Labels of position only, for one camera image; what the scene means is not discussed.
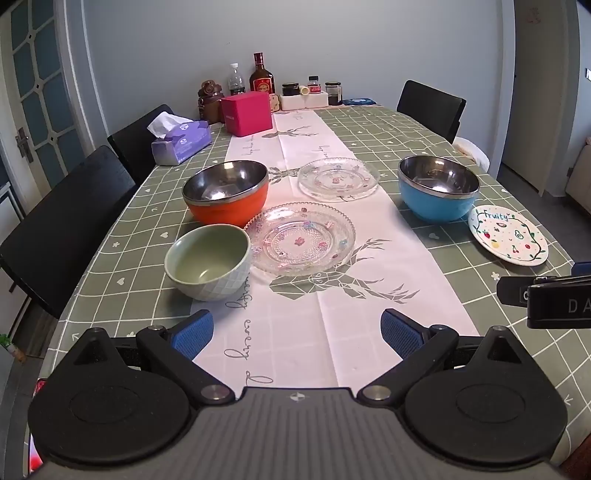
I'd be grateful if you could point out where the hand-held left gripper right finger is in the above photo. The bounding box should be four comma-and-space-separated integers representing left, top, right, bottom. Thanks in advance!
358, 308, 525, 407

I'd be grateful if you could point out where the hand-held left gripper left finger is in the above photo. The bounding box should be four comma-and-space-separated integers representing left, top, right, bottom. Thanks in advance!
69, 309, 236, 407

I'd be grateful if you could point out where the white fruit-printed plate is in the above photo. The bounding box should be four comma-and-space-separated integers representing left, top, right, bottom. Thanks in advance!
468, 204, 549, 266

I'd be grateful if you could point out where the green ceramic bowl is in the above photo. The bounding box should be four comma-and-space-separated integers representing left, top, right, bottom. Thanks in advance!
164, 224, 252, 302

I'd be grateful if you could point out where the blue steel bowl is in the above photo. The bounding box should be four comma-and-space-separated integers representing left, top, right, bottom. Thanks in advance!
398, 155, 481, 223

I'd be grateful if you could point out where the orange steel bowl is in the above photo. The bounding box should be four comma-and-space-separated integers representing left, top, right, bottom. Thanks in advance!
182, 160, 270, 228

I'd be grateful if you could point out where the beige sofa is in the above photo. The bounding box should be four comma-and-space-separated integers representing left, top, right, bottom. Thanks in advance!
566, 136, 591, 208

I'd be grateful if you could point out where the green checked tablecloth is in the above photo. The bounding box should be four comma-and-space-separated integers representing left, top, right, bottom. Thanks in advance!
39, 104, 591, 467

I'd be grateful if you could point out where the clear glass flower plate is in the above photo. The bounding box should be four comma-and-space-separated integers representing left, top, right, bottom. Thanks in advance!
297, 157, 380, 202
244, 202, 356, 277

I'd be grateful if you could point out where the white chair cushion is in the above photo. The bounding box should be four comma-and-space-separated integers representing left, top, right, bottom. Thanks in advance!
453, 136, 490, 174

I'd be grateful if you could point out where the black chair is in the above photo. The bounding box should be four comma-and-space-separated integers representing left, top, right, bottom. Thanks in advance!
396, 80, 467, 145
107, 104, 175, 185
0, 145, 137, 319

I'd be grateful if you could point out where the purple tissue pack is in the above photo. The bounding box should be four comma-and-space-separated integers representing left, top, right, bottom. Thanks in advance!
147, 112, 213, 166

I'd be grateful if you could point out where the pink box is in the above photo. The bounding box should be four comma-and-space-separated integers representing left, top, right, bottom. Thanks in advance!
220, 91, 273, 138

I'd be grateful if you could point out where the white storage box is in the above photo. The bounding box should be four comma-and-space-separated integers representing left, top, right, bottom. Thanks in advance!
280, 95, 329, 112

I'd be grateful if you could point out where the clear water bottle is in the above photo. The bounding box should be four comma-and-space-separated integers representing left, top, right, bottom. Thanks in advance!
228, 63, 246, 97

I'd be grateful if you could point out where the brown liquor bottle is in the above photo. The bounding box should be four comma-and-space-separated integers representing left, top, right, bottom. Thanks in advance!
250, 52, 275, 95

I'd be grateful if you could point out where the glass-paned door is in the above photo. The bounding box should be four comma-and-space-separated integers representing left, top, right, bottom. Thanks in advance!
0, 0, 93, 222

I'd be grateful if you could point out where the brown camera-shaped bottle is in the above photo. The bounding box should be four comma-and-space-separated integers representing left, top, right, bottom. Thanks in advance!
197, 80, 225, 125

